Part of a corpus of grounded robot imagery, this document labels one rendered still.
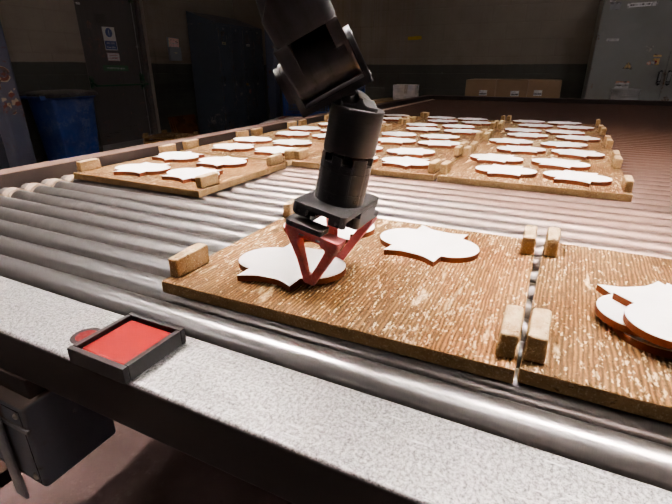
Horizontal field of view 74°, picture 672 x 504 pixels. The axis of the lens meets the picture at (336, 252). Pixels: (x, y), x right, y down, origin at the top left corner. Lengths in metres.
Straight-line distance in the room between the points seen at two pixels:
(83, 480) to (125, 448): 0.15
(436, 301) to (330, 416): 0.20
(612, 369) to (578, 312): 0.10
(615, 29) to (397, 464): 6.75
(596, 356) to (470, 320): 0.11
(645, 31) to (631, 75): 0.49
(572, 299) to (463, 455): 0.27
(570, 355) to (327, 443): 0.24
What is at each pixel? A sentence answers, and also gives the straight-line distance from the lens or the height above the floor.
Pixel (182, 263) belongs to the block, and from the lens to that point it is 0.58.
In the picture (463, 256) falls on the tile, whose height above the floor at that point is 0.94.
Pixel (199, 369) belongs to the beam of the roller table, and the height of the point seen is 0.91.
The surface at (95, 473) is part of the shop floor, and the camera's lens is 1.74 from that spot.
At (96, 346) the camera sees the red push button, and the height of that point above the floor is 0.93.
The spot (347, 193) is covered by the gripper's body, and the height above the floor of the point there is 1.05.
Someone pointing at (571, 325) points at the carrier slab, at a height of 0.94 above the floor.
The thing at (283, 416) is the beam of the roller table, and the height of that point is 0.91.
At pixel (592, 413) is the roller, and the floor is 0.91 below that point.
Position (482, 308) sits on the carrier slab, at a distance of 0.51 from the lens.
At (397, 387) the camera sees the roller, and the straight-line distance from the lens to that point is 0.42.
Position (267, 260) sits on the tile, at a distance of 0.59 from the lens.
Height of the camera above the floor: 1.18
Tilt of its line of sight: 22 degrees down
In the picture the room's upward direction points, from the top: straight up
